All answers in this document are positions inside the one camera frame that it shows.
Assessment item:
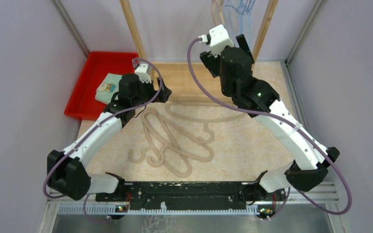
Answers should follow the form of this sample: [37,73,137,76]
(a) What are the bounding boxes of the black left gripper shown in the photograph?
[132,76,171,107]

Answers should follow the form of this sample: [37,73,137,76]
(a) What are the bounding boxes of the blue wire hanger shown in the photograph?
[223,0,236,35]
[244,0,256,41]
[237,0,249,34]

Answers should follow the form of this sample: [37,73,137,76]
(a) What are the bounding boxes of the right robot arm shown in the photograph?
[200,33,339,200]

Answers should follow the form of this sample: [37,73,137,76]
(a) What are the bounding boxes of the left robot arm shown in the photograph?
[42,73,172,201]

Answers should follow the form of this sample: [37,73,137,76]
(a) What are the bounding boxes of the light green printed cloth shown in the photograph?
[95,73,122,104]

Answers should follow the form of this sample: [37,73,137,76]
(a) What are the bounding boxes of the wooden hanger rack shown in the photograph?
[119,0,278,104]

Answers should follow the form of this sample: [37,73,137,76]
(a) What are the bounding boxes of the red plastic bin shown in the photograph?
[64,51,138,120]

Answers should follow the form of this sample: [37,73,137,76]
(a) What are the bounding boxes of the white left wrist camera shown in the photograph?
[135,63,152,84]

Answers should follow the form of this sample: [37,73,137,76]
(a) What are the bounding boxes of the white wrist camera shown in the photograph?
[198,24,235,58]
[135,63,152,84]

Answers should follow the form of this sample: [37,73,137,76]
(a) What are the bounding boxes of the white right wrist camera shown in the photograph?
[198,24,235,58]

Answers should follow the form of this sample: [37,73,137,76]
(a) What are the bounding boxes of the aluminium frame rail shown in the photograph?
[281,61,339,204]

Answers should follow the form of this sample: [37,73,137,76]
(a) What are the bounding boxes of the white slotted cable duct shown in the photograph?
[57,204,274,216]

